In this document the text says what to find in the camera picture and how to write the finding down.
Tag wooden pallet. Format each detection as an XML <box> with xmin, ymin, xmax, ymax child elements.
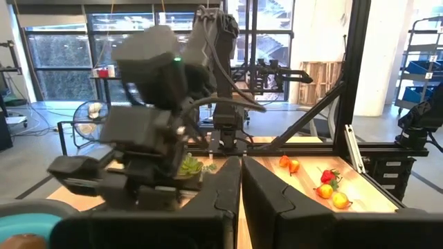
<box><xmin>298</xmin><ymin>61</ymin><xmax>344</xmax><ymax>105</ymax></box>

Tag metal shelf blue bins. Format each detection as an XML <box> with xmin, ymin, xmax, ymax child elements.
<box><xmin>395</xmin><ymin>15</ymin><xmax>443</xmax><ymax>116</ymax></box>

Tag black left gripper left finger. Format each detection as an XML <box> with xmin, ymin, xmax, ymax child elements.
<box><xmin>181</xmin><ymin>156</ymin><xmax>242</xmax><ymax>249</ymax></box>

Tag blue collapsible colander grey rim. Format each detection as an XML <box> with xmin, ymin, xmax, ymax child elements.
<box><xmin>0</xmin><ymin>199</ymin><xmax>80</xmax><ymax>249</ymax></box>

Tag black floor fan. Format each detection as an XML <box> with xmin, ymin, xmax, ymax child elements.
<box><xmin>71</xmin><ymin>100</ymin><xmax>111</xmax><ymax>150</ymax></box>

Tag black table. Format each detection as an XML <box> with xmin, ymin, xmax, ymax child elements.
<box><xmin>90</xmin><ymin>75</ymin><xmax>120</xmax><ymax>104</ymax></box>

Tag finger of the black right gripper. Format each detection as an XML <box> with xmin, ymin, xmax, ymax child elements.
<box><xmin>48</xmin><ymin>156</ymin><xmax>105</xmax><ymax>179</ymax></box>
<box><xmin>64</xmin><ymin>176</ymin><xmax>105</xmax><ymax>196</ymax></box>

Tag black drawer cabinet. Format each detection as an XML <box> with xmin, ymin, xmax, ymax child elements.
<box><xmin>363</xmin><ymin>157</ymin><xmax>416</xmax><ymax>202</ymax></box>

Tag silver aluminium bracket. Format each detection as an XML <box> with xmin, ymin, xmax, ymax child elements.
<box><xmin>344</xmin><ymin>124</ymin><xmax>367</xmax><ymax>174</ymax></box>

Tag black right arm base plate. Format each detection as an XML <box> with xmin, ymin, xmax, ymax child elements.
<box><xmin>207</xmin><ymin>133</ymin><xmax>250</xmax><ymax>158</ymax></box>

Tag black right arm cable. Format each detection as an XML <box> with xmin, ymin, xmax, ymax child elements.
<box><xmin>179</xmin><ymin>13</ymin><xmax>267</xmax><ymax>118</ymax></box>

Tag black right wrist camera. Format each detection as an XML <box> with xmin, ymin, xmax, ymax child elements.
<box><xmin>100</xmin><ymin>105</ymin><xmax>172</xmax><ymax>155</ymax></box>

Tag brown whole kiwi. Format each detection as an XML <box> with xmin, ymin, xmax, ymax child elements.
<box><xmin>0</xmin><ymin>234</ymin><xmax>48</xmax><ymax>249</ymax></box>

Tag black tube stand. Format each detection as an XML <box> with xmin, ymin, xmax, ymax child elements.
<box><xmin>57</xmin><ymin>120</ymin><xmax>105</xmax><ymax>156</ymax></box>

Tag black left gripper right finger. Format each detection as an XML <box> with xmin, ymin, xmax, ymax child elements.
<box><xmin>242</xmin><ymin>156</ymin><xmax>335</xmax><ymax>249</ymax></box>

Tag red toy strawberry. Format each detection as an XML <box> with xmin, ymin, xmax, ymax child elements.
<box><xmin>320</xmin><ymin>168</ymin><xmax>343</xmax><ymax>191</ymax></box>

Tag black metal table frame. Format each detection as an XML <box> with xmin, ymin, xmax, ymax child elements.
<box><xmin>186</xmin><ymin>0</ymin><xmax>430</xmax><ymax>158</ymax></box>

